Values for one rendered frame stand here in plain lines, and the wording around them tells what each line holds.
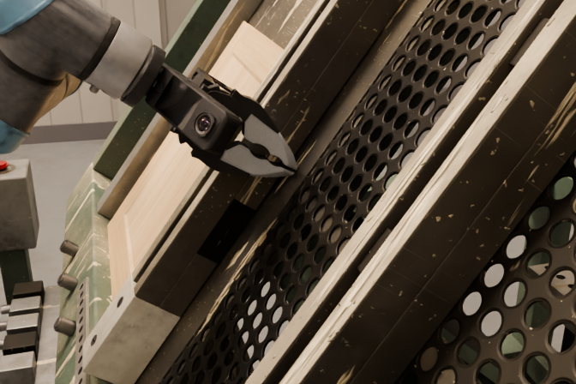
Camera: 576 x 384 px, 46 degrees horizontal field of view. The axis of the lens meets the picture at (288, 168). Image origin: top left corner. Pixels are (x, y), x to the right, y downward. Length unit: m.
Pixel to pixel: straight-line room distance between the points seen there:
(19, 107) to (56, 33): 0.09
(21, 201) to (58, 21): 0.96
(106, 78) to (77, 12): 0.07
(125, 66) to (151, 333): 0.37
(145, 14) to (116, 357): 3.53
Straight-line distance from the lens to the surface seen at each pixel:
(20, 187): 1.61
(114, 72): 0.71
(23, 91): 0.74
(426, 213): 0.47
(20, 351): 1.32
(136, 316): 0.91
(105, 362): 0.94
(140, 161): 1.40
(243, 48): 1.22
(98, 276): 1.20
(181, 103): 0.70
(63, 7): 0.71
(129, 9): 4.33
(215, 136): 0.66
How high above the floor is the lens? 1.49
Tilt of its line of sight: 21 degrees down
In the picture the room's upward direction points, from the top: straight up
